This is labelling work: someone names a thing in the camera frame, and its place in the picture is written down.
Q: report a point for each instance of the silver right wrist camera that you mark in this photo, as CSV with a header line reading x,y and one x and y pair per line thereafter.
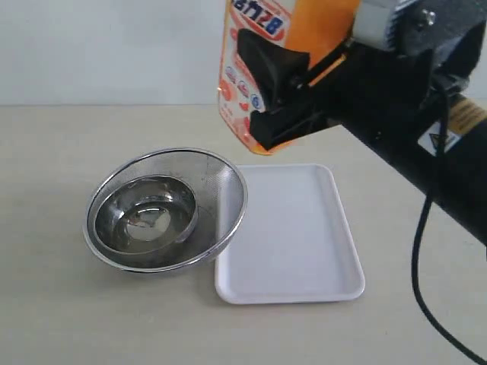
x,y
376,22

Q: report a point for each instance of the small stainless steel bowl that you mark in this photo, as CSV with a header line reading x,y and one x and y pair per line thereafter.
x,y
146,216

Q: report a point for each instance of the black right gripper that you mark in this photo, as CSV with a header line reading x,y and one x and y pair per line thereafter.
x,y
424,64

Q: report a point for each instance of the orange pump soap bottle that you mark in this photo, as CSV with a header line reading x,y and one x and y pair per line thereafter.
x,y
315,27

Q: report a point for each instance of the white foam tray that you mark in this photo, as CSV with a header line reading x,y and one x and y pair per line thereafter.
x,y
294,244

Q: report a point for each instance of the steel mesh colander bowl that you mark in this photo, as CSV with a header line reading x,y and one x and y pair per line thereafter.
x,y
221,195

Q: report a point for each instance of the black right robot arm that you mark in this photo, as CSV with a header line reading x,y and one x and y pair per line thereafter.
x,y
461,184

